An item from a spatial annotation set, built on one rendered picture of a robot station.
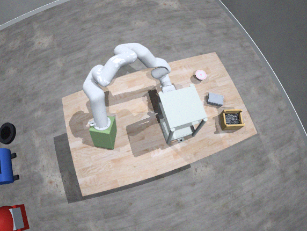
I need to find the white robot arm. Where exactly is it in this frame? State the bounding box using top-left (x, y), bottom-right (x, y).
top-left (83, 43), bottom-right (172, 131)

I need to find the wooden crate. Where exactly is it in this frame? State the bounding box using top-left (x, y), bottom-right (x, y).
top-left (220, 109), bottom-right (245, 130)

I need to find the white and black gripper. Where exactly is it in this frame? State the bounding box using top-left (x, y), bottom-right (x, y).
top-left (162, 84), bottom-right (176, 93)

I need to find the grey shelving unit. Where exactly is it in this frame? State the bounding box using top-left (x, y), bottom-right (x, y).
top-left (158, 84), bottom-right (208, 145)

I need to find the white paper cup with pink band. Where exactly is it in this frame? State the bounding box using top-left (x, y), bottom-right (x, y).
top-left (195, 70), bottom-right (207, 81)

